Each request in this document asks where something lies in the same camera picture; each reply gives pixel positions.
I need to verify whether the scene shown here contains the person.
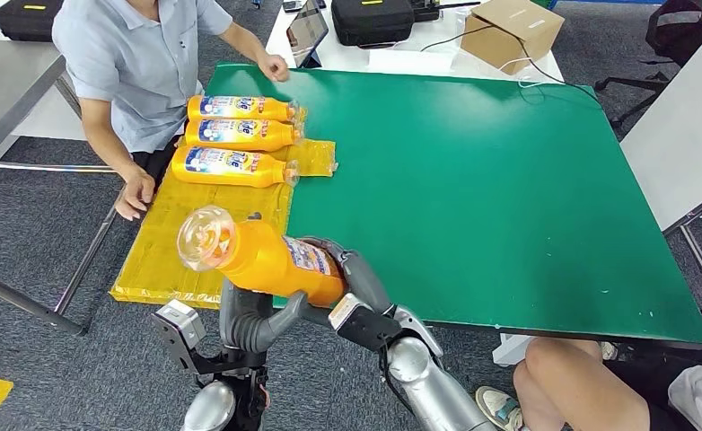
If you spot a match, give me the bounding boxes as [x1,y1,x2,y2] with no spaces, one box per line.
[51,0,291,223]
[474,338,702,431]

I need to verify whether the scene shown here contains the brown cardboard box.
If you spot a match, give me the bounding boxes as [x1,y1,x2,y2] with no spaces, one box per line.
[460,0,566,76]

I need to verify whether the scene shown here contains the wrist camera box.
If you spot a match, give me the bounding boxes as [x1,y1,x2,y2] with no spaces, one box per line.
[151,299,209,376]
[327,292,403,353]

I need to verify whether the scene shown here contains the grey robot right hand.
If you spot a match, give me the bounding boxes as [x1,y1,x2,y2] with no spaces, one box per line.
[300,236,397,316]

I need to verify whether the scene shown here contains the person's right hand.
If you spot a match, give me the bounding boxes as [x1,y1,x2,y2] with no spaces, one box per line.
[114,166,157,223]

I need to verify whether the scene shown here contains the black office chair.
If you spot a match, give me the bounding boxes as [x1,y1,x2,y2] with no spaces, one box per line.
[592,0,702,131]

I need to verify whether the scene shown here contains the black cable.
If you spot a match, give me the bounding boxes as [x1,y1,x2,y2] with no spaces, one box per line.
[419,23,596,102]

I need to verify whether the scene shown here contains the small yellow taped piece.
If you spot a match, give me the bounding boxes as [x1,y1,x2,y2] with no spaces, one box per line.
[294,139,338,179]

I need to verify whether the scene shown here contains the person's left hand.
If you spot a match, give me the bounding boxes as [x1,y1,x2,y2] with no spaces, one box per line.
[255,52,291,84]

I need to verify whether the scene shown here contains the yellow taped cardboard sheet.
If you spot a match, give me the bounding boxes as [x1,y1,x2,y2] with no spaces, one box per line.
[109,107,308,311]

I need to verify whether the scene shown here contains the white table leg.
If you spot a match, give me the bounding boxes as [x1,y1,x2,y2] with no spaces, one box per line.
[491,332,533,367]

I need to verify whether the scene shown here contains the white table with metal legs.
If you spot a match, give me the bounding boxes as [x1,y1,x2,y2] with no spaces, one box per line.
[617,13,702,304]

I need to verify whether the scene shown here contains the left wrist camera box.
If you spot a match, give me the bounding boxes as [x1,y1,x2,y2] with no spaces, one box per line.
[151,299,209,376]

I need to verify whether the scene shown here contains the black tablet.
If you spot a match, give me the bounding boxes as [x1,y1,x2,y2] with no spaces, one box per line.
[285,0,330,69]

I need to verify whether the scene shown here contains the green table mat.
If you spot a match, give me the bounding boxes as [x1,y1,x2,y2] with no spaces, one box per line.
[205,62,702,347]

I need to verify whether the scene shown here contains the white cable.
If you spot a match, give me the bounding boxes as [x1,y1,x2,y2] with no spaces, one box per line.
[496,56,546,89]

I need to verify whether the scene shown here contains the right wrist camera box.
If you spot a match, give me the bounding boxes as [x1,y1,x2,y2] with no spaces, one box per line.
[327,292,403,353]

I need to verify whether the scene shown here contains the black radio with antenna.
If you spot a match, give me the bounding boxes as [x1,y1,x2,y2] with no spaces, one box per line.
[408,0,481,23]

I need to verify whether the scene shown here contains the grey steel table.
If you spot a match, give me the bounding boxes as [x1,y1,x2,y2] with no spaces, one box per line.
[0,40,147,338]

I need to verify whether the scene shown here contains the black case with yellow label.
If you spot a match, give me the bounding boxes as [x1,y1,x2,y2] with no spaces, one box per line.
[331,0,416,48]
[0,0,66,43]

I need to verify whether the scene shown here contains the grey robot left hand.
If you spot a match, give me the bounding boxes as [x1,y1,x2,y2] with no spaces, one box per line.
[218,276,311,355]

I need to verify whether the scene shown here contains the orange detergent bottle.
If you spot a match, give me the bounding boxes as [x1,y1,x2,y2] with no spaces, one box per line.
[176,205,350,309]
[186,94,301,124]
[184,118,304,153]
[171,145,301,189]

